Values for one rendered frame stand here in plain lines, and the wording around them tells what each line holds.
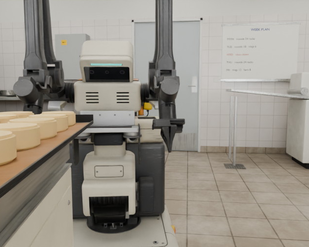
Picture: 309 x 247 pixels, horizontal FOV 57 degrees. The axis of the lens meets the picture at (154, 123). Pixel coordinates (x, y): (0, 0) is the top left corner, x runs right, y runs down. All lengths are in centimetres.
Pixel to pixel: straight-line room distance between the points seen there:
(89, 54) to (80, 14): 387
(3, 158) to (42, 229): 14
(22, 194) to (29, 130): 7
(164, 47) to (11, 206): 78
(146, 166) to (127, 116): 41
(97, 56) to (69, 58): 361
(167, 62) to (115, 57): 24
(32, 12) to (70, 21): 402
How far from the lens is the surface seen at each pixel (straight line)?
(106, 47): 118
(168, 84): 88
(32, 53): 102
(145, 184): 137
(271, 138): 478
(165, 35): 98
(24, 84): 93
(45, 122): 32
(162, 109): 92
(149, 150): 148
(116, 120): 117
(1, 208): 27
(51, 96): 123
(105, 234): 148
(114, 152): 125
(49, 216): 36
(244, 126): 467
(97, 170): 125
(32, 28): 103
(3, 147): 22
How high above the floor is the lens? 95
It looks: 6 degrees down
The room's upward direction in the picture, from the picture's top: straight up
